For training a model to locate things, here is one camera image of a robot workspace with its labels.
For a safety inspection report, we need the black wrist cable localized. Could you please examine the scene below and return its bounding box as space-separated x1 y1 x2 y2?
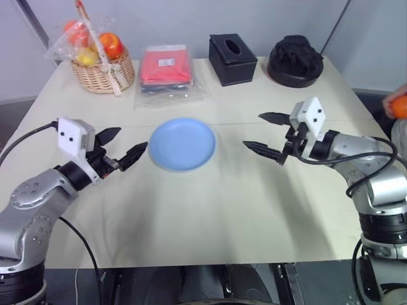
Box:
294 138 399 198
0 122 61 163

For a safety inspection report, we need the black tissue box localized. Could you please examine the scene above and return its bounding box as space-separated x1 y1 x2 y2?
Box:
208 33 258 87

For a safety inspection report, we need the orange fruit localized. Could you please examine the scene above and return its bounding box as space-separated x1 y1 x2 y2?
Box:
390 96 407 120
63 20 92 48

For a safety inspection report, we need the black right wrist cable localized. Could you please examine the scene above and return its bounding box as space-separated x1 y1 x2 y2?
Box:
294 138 399 198

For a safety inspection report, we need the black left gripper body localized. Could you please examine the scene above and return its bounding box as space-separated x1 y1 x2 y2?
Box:
85 144 125 179

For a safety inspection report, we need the red cloth in plastic wrap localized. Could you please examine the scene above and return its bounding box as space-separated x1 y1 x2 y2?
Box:
139 44 195 86

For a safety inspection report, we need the metal table frame bracket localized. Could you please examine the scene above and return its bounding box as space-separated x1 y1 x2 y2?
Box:
275 262 307 305

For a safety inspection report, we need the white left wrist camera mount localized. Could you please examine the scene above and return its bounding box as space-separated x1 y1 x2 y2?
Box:
57 118 103 187

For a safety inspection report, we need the woven wicker basket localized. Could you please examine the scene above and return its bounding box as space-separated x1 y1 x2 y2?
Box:
70 47 136 95

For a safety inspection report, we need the dark cloth in plastic wrap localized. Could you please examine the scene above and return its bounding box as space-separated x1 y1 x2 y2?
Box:
133 79 212 111

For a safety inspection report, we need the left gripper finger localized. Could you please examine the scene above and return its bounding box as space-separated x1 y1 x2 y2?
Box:
95 127 123 148
118 141 149 173

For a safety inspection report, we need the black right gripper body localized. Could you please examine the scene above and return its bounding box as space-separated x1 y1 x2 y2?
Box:
276 123 308 166

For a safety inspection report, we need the white plastic bag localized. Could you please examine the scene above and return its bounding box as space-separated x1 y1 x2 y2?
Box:
390 118 407 142

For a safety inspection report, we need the orange fruit in bag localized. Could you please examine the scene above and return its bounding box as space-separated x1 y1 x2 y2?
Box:
63 20 92 48

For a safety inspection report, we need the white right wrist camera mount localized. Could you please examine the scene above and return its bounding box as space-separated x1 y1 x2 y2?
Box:
287 97 328 159

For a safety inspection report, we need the thin white cable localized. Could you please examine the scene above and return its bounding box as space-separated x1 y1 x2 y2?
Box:
74 268 81 305

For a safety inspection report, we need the clear plastic bag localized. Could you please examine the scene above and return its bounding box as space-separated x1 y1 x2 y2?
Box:
43 17 107 66

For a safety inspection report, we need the black crumpled cloth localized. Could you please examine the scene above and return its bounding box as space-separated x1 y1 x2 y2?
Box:
269 34 324 77

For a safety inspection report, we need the ribboned basket handle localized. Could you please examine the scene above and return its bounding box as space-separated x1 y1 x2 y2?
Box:
74 0 123 97

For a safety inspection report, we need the red apple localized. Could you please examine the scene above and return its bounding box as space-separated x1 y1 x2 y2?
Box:
99 32 125 60

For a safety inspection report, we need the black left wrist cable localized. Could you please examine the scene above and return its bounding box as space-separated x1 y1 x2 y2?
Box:
0 122 61 163

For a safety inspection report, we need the person's bare hand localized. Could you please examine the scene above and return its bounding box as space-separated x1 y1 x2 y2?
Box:
382 81 407 121

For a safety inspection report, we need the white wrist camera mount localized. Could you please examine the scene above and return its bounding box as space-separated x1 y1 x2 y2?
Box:
287 97 328 159
57 118 103 187

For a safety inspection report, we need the black left arm base cable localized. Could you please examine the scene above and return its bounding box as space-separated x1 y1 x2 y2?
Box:
59 217 103 305

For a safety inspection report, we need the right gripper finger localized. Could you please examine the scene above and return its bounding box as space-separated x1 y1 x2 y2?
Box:
242 140 283 162
258 111 291 126

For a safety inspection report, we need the black right arm base cable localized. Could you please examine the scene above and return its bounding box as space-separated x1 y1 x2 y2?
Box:
350 236 369 305

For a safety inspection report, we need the black round bowl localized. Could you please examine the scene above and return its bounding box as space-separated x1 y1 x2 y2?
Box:
266 57 326 89

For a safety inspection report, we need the black arm base cable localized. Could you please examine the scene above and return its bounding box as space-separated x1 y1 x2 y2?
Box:
59 217 103 305
350 236 369 305

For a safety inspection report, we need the light blue plate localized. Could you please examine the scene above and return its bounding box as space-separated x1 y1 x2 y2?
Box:
148 118 218 173

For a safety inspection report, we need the yellow fruit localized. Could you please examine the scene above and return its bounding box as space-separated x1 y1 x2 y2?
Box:
75 47 100 66

